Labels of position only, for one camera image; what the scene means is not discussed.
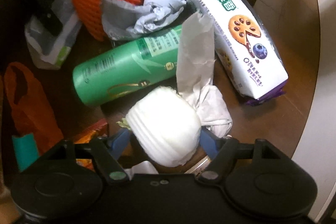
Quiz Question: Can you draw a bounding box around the red plastic bag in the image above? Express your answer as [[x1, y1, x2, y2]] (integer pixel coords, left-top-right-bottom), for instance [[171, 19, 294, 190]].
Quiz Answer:
[[4, 62, 63, 155]]

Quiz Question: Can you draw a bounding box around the orange snack wrapper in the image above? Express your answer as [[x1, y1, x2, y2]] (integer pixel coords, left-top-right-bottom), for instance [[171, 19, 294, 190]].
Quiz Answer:
[[71, 118, 109, 171]]

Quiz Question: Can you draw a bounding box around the green cylindrical bottle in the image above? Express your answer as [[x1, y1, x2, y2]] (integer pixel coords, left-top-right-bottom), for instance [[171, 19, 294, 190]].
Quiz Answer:
[[72, 26, 182, 106]]

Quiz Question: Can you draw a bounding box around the white blue snack bag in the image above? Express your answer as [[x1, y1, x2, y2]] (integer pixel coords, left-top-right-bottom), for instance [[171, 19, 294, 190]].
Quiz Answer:
[[25, 0, 81, 70]]

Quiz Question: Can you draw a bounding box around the white crumpled paper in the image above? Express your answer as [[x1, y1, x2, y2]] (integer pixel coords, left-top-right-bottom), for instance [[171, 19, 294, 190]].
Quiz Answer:
[[176, 12, 233, 138]]

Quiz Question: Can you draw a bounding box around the grey plastic bag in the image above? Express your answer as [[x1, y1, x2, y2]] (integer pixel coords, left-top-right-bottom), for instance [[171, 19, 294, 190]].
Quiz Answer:
[[100, 0, 186, 41]]

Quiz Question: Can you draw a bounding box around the white cookie package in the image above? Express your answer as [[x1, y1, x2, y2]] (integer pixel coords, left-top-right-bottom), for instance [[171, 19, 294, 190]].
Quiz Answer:
[[186, 0, 288, 106]]

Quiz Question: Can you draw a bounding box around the teal small object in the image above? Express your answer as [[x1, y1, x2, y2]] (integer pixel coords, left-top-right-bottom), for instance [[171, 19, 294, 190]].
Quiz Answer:
[[12, 133, 39, 172]]

